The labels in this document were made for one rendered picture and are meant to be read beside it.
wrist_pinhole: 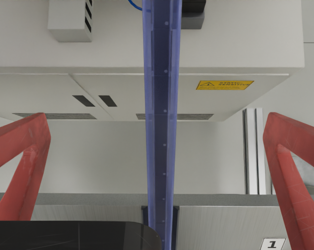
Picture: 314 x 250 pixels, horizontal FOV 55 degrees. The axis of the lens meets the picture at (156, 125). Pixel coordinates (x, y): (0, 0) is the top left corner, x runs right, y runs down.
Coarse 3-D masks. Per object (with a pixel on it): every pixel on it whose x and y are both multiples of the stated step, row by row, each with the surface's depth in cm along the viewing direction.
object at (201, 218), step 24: (48, 216) 19; (72, 216) 19; (96, 216) 19; (120, 216) 19; (144, 216) 19; (192, 216) 19; (216, 216) 19; (240, 216) 19; (264, 216) 19; (192, 240) 21; (216, 240) 21; (240, 240) 21; (264, 240) 21; (288, 240) 21
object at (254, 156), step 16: (64, 0) 40; (80, 0) 40; (128, 0) 42; (192, 0) 38; (48, 16) 40; (64, 16) 40; (80, 16) 40; (192, 16) 41; (64, 32) 41; (80, 32) 41; (256, 112) 73; (256, 128) 73; (256, 144) 73; (256, 160) 72; (256, 176) 72; (0, 192) 102; (256, 192) 71
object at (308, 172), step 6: (294, 156) 102; (300, 162) 102; (306, 162) 102; (300, 168) 102; (306, 168) 102; (312, 168) 102; (300, 174) 101; (306, 174) 101; (312, 174) 101; (306, 180) 101; (312, 180) 101; (306, 186) 97; (312, 186) 99; (312, 192) 93
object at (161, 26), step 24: (144, 0) 10; (168, 0) 10; (144, 24) 11; (168, 24) 11; (144, 48) 11; (168, 48) 11; (144, 72) 12; (168, 72) 12; (168, 96) 13; (168, 120) 13; (168, 144) 14; (168, 168) 15; (168, 192) 16; (168, 216) 17; (168, 240) 18
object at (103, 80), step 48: (0, 0) 45; (48, 0) 45; (96, 0) 45; (240, 0) 45; (288, 0) 45; (0, 48) 44; (48, 48) 44; (96, 48) 44; (192, 48) 44; (240, 48) 44; (288, 48) 44; (0, 96) 62; (48, 96) 62; (96, 96) 61; (144, 96) 61; (192, 96) 61; (240, 96) 61
